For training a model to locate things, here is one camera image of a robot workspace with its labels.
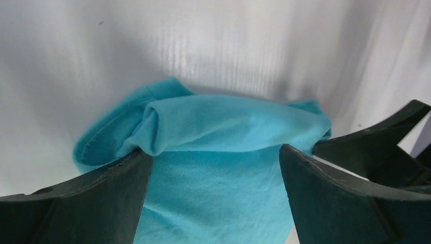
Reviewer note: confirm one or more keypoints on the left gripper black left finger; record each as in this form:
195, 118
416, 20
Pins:
102, 206

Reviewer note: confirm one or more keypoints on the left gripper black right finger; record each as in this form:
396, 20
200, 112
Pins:
332, 206

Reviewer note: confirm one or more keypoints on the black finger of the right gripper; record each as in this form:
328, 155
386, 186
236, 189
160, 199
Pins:
374, 153

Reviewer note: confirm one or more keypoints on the teal t shirt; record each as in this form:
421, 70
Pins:
216, 175

